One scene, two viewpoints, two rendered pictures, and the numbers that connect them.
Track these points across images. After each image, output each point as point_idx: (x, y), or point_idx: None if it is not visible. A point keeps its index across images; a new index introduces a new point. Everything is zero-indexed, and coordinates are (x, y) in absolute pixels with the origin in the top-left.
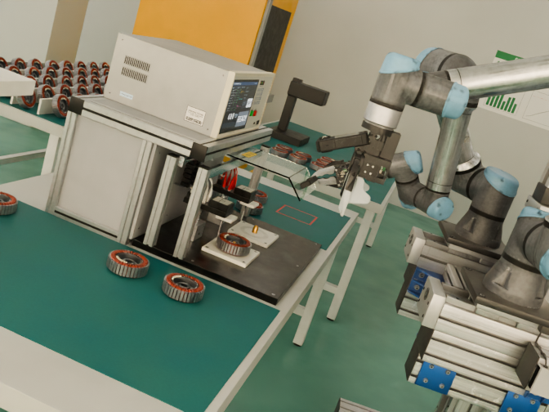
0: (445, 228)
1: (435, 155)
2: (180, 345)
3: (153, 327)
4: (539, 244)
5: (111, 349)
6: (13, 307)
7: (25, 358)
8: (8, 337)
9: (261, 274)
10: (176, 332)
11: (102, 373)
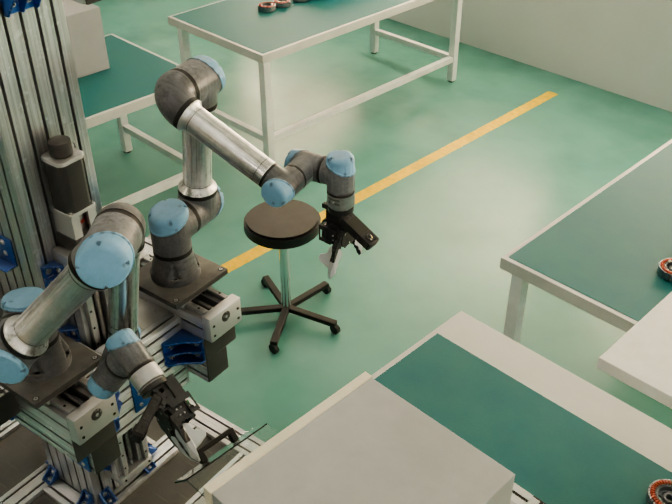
0: (71, 377)
1: (137, 301)
2: (427, 387)
3: (443, 405)
4: (213, 208)
5: (481, 383)
6: (549, 421)
7: (537, 377)
8: (549, 394)
9: None
10: (425, 400)
11: (490, 364)
